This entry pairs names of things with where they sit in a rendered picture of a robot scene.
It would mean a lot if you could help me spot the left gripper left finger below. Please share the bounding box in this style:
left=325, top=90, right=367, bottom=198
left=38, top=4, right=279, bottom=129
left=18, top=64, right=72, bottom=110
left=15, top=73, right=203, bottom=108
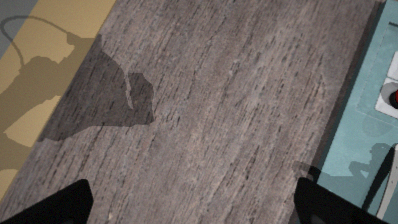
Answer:
left=0, top=179, right=93, bottom=224

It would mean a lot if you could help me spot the curved grey metal bar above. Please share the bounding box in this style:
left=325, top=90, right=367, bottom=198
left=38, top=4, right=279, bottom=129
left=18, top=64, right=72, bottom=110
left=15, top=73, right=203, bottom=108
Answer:
left=375, top=144, right=398, bottom=220

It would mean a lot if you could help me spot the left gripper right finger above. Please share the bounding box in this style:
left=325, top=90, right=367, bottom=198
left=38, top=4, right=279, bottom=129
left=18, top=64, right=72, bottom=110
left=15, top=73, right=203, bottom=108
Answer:
left=294, top=177, right=389, bottom=224

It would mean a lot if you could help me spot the control box with red and green buttons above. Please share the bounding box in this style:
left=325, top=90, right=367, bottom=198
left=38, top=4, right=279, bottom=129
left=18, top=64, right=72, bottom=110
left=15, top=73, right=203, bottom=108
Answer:
left=356, top=24, right=398, bottom=127

